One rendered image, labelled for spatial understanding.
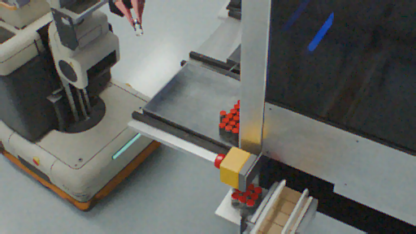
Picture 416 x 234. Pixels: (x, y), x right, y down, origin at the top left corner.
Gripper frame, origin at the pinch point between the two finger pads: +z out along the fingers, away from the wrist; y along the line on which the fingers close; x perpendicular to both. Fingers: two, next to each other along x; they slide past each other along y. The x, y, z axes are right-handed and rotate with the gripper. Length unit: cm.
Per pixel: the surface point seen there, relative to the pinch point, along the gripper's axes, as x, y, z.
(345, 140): -11, 39, 53
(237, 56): 43.2, 20.5, 4.0
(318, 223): 19, 26, 67
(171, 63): 162, -27, -55
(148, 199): 108, -48, 29
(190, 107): 26.9, 1.8, 20.4
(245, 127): -2.0, 19.0, 40.2
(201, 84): 33.1, 6.5, 12.4
